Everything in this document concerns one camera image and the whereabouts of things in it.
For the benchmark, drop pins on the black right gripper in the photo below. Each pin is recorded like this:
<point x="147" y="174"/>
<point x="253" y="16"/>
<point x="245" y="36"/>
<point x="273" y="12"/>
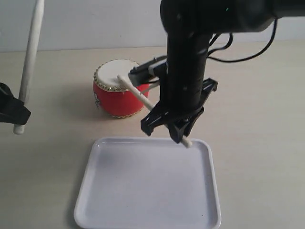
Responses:
<point x="179" y="121"/>

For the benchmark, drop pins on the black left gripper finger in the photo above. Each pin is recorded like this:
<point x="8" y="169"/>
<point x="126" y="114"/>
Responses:
<point x="12" y="110"/>

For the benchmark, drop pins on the white wooden drumstick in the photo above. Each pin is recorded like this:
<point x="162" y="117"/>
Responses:
<point x="31" y="51"/>
<point x="147" y="103"/>

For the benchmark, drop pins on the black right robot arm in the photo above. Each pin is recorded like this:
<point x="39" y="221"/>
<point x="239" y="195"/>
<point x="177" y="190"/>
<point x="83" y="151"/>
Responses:
<point x="190" y="26"/>

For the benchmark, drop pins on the small red drum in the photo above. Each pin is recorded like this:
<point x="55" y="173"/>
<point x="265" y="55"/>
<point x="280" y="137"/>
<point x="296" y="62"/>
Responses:
<point x="109" y="95"/>

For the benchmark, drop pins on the white plastic tray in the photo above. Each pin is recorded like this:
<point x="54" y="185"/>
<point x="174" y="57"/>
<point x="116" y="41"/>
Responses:
<point x="148" y="183"/>

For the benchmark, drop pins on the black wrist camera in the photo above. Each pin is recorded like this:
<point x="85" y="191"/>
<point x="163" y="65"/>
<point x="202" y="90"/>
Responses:
<point x="142" y="74"/>

